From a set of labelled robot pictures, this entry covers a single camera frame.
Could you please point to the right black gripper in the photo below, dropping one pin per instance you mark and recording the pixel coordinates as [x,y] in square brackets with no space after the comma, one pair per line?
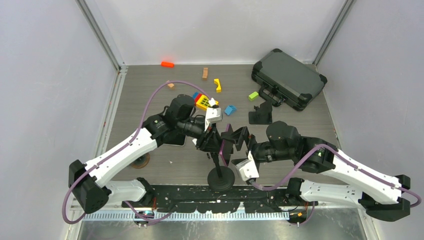
[247,143]

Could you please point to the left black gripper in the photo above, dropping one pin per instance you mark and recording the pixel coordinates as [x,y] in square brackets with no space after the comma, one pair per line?
[208,139]

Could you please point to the purple phone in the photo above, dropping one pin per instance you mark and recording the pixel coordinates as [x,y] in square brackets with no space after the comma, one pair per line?
[226,148]

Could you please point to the black round-base pole stand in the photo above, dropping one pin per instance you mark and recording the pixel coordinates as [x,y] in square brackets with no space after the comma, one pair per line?
[221,177]

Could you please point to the white-edged phone black screen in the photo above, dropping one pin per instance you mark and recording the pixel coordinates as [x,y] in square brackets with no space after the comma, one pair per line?
[178,140]

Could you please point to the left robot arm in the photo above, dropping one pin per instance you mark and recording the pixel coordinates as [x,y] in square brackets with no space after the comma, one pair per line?
[91,182]

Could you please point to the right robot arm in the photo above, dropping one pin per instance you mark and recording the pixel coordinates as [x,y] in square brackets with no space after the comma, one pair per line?
[378,194]

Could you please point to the black folding phone stand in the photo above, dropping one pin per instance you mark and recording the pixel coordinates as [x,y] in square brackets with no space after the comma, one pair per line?
[262,114]

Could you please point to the round wooden phone stand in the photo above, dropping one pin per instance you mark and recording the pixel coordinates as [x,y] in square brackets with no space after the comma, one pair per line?
[141,161]

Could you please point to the small blue block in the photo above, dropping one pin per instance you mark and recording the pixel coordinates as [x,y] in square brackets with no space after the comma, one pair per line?
[230,109]

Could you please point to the yellow red blue block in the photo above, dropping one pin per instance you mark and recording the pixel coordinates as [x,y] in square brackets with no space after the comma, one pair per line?
[201,101]

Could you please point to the green block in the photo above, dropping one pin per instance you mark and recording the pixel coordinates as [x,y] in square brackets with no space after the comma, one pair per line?
[253,96]

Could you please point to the yellow curved block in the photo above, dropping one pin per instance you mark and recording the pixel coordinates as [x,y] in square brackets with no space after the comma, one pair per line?
[218,85]

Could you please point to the tan wooden block upright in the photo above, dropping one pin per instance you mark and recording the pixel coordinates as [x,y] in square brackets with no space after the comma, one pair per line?
[205,73]

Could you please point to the black hard case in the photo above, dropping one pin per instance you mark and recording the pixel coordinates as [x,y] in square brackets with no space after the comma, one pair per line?
[283,79]

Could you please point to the orange red block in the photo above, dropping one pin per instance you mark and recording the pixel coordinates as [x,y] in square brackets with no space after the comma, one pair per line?
[167,64]

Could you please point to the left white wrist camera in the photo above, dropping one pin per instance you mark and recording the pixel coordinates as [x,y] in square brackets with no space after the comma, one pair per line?
[213,115]

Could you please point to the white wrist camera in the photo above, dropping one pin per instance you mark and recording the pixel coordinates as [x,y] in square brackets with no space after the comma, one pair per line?
[246,167]
[213,115]

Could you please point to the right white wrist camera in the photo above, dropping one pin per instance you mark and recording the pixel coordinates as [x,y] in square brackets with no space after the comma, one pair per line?
[246,167]

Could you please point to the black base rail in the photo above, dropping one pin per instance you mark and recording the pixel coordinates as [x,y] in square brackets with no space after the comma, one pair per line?
[200,203]

